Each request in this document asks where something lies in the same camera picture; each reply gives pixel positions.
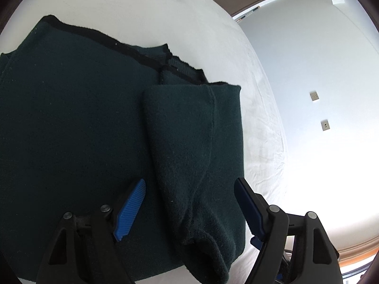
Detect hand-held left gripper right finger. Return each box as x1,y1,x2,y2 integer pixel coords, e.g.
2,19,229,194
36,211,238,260
234,178,340,284

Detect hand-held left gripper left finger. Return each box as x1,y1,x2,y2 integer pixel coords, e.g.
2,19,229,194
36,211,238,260
36,179,147,284

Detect dark green sweater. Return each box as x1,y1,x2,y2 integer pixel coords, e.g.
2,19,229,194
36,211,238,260
0,15,246,284

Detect bed with white sheet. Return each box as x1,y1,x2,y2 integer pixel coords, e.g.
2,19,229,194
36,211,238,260
0,0,379,284

